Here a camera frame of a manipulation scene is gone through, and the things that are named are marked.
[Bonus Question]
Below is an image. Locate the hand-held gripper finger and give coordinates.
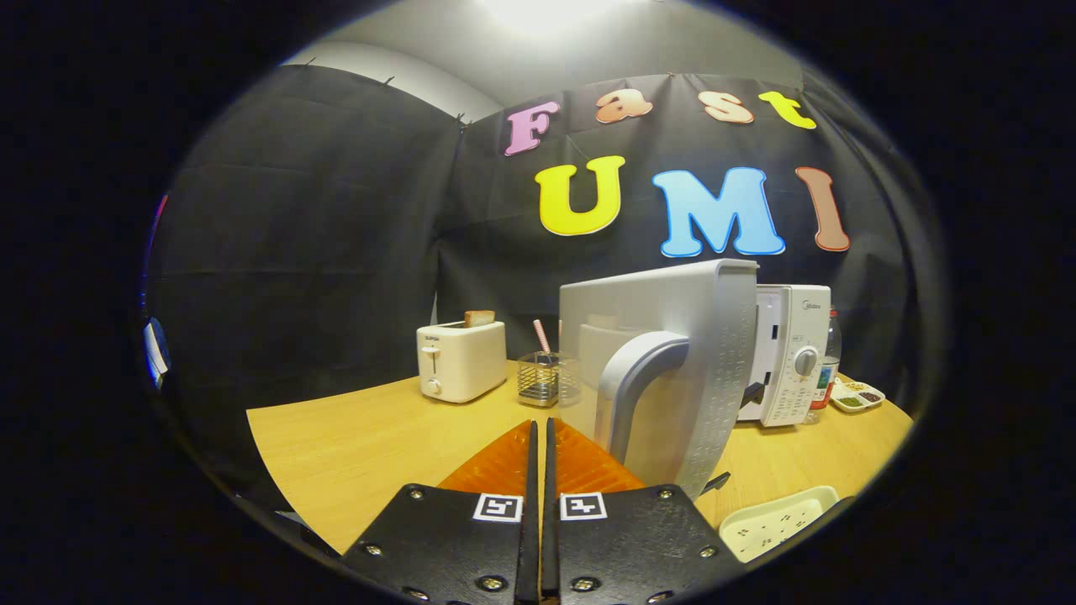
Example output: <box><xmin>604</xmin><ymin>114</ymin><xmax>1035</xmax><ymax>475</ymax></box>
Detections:
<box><xmin>541</xmin><ymin>417</ymin><xmax>749</xmax><ymax>605</ymax></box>
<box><xmin>340</xmin><ymin>418</ymin><xmax>540</xmax><ymax>605</ymax></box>

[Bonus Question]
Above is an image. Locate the white microwave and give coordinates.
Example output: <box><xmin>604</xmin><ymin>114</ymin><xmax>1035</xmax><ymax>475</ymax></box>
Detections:
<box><xmin>558</xmin><ymin>258</ymin><xmax>833</xmax><ymax>502</ymax></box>

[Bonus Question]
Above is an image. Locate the white toaster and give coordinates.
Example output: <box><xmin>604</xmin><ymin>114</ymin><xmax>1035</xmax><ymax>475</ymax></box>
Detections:
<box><xmin>416</xmin><ymin>320</ymin><xmax>509</xmax><ymax>404</ymax></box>

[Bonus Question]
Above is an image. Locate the cream rectangular tray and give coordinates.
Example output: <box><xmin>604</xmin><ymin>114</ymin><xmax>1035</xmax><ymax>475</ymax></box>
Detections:
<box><xmin>719</xmin><ymin>485</ymin><xmax>841</xmax><ymax>564</ymax></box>

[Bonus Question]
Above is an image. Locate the clear plastic water bottle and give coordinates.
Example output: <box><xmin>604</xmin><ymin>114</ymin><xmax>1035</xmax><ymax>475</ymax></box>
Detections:
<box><xmin>803</xmin><ymin>309</ymin><xmax>842</xmax><ymax>425</ymax></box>

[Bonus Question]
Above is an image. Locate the white divided spice dish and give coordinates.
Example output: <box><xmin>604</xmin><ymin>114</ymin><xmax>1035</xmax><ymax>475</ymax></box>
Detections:
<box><xmin>829</xmin><ymin>374</ymin><xmax>886</xmax><ymax>414</ymax></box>

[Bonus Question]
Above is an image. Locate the wire mesh holder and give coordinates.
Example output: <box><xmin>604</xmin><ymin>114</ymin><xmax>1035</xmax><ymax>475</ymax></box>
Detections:
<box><xmin>515</xmin><ymin>350</ymin><xmax>581</xmax><ymax>409</ymax></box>

